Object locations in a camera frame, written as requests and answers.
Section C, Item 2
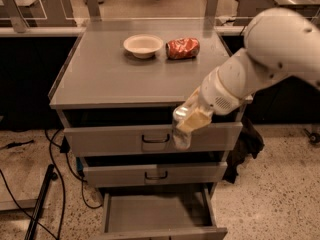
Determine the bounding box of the dark cloth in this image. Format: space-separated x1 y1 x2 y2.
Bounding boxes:
223 116 264 184

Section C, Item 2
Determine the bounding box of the black caster wheel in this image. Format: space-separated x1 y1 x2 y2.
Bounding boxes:
304 129 320 144

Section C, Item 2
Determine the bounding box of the grey drawer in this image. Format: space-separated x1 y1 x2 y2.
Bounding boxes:
62 107 243 157
90 184 227 240
83 152 227 188

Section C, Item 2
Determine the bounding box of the black tool on floor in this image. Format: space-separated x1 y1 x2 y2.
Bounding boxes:
0 140 35 150

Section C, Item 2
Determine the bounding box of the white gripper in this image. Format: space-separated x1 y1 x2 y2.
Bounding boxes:
176 69 241 133

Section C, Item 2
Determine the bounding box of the long background counter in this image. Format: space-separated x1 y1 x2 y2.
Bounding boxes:
0 17 246 38

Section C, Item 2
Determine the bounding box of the silver redbull can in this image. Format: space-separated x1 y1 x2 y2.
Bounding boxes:
172 106 191 150

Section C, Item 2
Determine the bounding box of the bottom grey drawer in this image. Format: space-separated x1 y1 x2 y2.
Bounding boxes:
90 184 227 240

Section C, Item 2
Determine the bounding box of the grey drawer cabinet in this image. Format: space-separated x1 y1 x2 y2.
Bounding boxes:
48 17 257 240

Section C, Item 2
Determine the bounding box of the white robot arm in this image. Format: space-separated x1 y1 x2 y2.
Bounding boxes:
174 8 320 134

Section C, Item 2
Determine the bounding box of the top grey drawer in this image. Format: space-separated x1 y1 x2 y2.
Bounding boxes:
62 107 243 157

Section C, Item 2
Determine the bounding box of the crushed orange soda can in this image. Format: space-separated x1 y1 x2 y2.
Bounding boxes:
166 38 200 60

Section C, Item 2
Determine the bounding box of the black floor cable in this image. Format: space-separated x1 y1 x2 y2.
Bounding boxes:
0 127 103 240

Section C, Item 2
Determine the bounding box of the white paper bowl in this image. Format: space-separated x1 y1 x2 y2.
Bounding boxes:
123 34 163 59

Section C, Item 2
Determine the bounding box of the middle grey drawer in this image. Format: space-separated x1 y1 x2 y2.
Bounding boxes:
83 152 227 188

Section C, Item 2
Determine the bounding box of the grey background desk left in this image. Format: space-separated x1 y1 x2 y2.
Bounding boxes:
14 0 76 27

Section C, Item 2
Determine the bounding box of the black bar on floor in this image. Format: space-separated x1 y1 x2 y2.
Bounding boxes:
24 164 54 240

